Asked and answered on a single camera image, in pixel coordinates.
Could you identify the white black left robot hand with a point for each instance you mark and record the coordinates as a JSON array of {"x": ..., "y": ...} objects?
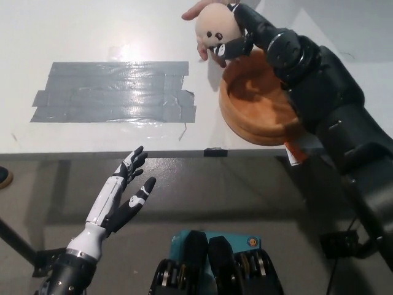
[{"x": 101, "y": 212}]

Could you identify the small black tape piece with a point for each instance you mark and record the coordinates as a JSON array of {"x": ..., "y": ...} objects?
[{"x": 215, "y": 152}]

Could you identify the person's bare hand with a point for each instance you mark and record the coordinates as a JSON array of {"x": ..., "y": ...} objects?
[{"x": 192, "y": 10}]

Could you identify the black shoe tan sole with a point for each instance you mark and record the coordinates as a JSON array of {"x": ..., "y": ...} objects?
[{"x": 4, "y": 179}]

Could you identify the grey duct tape patch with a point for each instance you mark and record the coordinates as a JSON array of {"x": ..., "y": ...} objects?
[{"x": 113, "y": 92}]

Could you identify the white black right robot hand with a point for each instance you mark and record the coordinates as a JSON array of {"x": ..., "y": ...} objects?
[{"x": 258, "y": 27}]

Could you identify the orange plush steamer basket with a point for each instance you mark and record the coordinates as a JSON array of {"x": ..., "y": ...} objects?
[{"x": 258, "y": 110}]

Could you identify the black teal robot body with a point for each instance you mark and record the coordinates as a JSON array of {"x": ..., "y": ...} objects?
[{"x": 221, "y": 270}]

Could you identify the orange white fabric tag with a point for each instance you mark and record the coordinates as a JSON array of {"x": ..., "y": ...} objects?
[{"x": 294, "y": 155}]

